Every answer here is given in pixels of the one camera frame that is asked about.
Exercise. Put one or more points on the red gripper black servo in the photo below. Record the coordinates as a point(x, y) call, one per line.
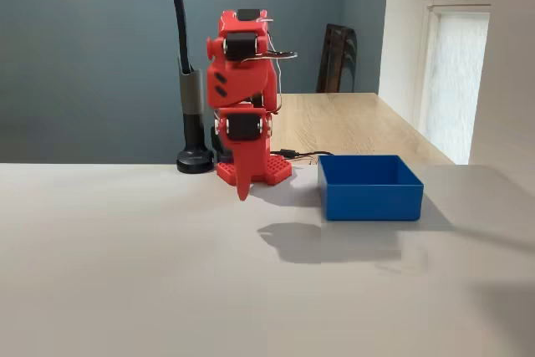
point(243, 128)

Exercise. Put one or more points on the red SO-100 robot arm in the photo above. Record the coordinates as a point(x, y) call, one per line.
point(238, 81)

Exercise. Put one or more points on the blue plastic bin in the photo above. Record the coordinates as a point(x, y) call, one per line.
point(372, 202)

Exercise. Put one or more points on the black table clamp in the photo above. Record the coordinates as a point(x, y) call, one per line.
point(215, 144)

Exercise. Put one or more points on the black gooseneck stand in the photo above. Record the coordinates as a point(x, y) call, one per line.
point(194, 160)

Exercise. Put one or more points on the grey sleeve on stand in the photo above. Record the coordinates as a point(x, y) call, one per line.
point(191, 89)

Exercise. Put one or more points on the dark wooden chair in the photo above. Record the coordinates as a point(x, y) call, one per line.
point(336, 60)

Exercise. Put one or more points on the white framed window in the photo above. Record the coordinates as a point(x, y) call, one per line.
point(455, 81)

